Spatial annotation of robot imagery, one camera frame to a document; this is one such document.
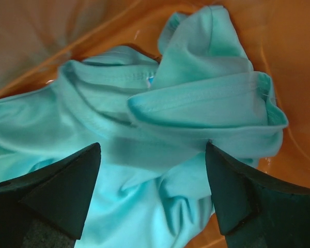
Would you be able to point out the orange plastic basket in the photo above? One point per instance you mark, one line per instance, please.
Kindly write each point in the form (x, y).
(38, 37)

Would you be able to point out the teal t shirt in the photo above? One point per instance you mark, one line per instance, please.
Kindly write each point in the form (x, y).
(153, 121)

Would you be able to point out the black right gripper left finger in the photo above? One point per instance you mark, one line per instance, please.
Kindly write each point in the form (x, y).
(48, 207)

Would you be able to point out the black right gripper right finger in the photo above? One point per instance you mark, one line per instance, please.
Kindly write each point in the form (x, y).
(254, 209)

